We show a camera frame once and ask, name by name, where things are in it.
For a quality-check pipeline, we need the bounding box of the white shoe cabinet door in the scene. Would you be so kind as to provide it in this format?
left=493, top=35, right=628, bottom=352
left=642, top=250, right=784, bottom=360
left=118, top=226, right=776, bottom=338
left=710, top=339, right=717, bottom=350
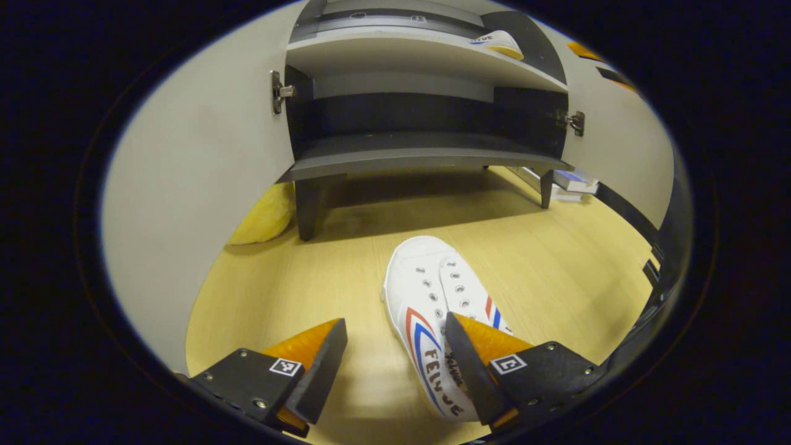
left=544, top=25, right=677, bottom=231
left=102, top=3, right=303, bottom=375

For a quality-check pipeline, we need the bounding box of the white canvas shoe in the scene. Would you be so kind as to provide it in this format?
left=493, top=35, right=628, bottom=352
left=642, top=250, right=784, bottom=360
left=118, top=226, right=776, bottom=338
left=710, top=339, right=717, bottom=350
left=383, top=235, right=517, bottom=423
left=468, top=30, right=525, bottom=61

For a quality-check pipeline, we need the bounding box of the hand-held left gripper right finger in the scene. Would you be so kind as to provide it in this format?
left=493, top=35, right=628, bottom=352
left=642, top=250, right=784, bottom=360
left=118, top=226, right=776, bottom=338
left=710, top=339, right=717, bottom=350
left=445, top=311, right=609, bottom=433

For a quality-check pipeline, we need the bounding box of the white flat box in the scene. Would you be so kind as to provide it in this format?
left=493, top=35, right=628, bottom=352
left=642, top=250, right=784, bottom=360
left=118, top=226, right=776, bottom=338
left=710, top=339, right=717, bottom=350
left=508, top=166, right=585, bottom=203

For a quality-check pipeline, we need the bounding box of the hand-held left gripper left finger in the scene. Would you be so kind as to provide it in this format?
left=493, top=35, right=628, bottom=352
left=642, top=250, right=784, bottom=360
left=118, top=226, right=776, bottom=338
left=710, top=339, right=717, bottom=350
left=188, top=318, right=349, bottom=438

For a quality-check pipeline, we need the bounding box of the white and grey shoe cabinet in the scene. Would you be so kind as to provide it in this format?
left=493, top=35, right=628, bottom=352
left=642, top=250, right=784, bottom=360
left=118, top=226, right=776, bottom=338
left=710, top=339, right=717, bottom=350
left=270, top=0, right=586, bottom=242

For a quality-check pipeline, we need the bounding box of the yellow plush toy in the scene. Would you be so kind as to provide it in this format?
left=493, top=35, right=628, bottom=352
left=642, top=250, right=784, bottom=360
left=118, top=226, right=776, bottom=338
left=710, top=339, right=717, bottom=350
left=227, top=180, right=296, bottom=246

